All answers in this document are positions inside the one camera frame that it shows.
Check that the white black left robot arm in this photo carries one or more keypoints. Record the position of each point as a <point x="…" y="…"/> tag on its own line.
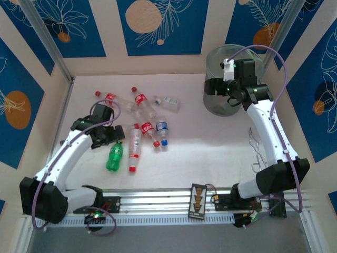
<point x="65" y="153"/>

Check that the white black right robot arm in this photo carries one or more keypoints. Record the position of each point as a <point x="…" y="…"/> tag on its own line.
<point x="266" y="131"/>

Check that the transparent round plastic bin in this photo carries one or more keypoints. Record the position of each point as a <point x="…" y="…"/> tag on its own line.
<point x="213" y="63"/>

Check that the clear bottle red white label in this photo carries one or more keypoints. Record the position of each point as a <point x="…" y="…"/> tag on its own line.
<point x="134" y="147"/>

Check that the green plastic soda bottle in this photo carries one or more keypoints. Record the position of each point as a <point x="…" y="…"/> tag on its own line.
<point x="114" y="158"/>

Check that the clear bottle blue label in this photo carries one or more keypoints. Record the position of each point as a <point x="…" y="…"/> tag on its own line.
<point x="162" y="126"/>

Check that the clear bottle green white label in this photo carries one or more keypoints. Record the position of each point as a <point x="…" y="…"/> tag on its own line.
<point x="171" y="104"/>

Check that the black controller with green light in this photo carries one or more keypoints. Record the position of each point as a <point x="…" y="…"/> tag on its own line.
<point x="94" y="217"/>
<point x="241" y="218"/>

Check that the yellow power connector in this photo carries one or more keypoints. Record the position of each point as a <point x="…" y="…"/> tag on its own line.
<point x="216" y="198"/>

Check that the black aluminium extrusion piece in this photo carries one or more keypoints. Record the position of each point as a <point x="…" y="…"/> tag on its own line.
<point x="277" y="205"/>

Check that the silver aluminium side rail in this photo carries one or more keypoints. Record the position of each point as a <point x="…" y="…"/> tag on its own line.
<point x="69" y="87"/>

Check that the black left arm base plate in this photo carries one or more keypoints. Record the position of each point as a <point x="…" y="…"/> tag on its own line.
<point x="113" y="204"/>

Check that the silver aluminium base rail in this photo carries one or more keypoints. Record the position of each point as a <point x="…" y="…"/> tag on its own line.
<point x="158" y="200"/>

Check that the silver aluminium frame post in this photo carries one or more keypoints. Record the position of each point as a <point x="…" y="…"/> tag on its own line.
<point x="284" y="26"/>
<point x="44" y="31"/>

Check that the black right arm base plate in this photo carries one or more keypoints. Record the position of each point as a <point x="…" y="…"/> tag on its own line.
<point x="223" y="204"/>

